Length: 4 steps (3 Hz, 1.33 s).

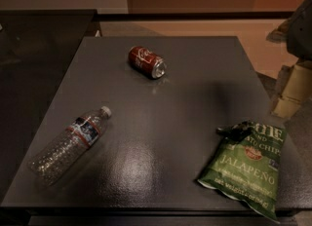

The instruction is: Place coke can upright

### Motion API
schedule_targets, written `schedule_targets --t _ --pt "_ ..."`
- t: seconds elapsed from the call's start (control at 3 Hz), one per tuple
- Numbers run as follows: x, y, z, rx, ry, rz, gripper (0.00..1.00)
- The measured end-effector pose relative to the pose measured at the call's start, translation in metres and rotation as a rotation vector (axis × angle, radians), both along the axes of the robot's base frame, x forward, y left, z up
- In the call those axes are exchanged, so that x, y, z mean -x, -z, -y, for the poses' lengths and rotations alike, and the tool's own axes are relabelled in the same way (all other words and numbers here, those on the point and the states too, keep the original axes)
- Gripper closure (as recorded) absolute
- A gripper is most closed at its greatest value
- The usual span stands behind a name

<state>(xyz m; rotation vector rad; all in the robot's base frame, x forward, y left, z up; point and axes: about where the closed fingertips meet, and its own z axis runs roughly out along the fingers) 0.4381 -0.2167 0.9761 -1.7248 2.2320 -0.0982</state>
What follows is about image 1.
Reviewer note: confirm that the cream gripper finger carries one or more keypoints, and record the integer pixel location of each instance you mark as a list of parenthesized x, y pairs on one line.
[(293, 88)]

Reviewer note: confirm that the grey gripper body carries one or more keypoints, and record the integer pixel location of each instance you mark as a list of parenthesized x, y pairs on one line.
[(300, 30)]

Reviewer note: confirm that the red coke can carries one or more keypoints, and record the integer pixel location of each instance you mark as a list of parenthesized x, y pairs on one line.
[(147, 62)]

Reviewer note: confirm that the green jalapeño chips bag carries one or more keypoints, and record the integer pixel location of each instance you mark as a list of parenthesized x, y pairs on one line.
[(245, 166)]

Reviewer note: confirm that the clear plastic water bottle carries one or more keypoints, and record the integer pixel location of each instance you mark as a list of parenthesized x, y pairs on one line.
[(53, 161)]

